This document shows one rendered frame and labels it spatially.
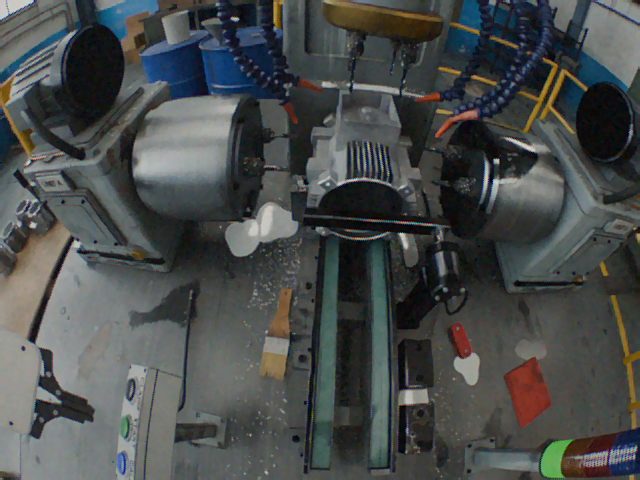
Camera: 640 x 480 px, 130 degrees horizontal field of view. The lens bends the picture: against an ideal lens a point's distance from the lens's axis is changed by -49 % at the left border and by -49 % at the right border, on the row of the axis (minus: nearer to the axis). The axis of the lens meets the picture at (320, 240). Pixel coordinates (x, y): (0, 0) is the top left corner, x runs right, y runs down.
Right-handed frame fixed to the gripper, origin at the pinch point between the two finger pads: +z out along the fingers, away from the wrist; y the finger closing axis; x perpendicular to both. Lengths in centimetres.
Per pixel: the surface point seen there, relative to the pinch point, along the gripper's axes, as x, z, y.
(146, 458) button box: -3.5, 8.2, -3.3
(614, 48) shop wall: -470, 265, 440
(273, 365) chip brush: 4.8, 35.5, 15.0
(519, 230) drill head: -45, 44, 35
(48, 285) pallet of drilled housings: 181, -13, 42
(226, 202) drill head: -3.6, 11.4, 35.2
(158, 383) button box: -3.5, 8.5, 6.3
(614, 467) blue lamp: -51, 31, -7
